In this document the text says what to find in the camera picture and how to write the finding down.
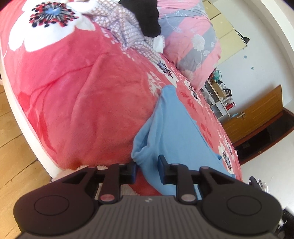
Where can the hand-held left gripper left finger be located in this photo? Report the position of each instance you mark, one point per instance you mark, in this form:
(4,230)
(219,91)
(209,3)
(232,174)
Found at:
(134,173)

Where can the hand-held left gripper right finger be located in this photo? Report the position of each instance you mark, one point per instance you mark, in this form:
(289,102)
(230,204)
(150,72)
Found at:
(162,170)

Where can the light blue t-shirt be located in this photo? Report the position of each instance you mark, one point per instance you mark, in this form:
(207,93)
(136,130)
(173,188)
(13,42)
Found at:
(174,128)

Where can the white desk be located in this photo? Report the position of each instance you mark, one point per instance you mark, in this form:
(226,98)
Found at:
(220,110)

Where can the blue face mask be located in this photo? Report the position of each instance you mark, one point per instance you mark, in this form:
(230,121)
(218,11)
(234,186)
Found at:
(233,115)

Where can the red bottle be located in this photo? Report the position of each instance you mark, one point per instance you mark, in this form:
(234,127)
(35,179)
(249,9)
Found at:
(229,106)

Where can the red floral blanket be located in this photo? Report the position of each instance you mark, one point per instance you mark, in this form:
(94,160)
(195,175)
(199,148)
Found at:
(80,92)

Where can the cardboard box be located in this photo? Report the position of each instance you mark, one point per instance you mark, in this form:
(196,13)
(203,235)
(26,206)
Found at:
(217,88)

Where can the white crumpled garment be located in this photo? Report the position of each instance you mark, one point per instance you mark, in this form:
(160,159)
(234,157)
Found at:
(261,185)

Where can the wooden door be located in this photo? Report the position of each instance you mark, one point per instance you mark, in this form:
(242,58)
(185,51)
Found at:
(257,119)

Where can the teal plastic item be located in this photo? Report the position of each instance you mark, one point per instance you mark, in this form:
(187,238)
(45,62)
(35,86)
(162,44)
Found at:
(217,75)

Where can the white ribbed garment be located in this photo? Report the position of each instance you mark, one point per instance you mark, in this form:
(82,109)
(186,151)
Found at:
(158,44)

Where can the pink striped floral pillow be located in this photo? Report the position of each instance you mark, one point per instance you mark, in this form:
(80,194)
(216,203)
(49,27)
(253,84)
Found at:
(195,41)

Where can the pink white checked garment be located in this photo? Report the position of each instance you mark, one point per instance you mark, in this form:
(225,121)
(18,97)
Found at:
(124,25)

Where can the black garment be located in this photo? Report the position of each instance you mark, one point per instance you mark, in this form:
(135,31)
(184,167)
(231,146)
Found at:
(147,18)

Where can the cream wardrobe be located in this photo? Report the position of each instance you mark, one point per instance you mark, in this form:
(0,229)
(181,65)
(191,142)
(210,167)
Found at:
(227,29)

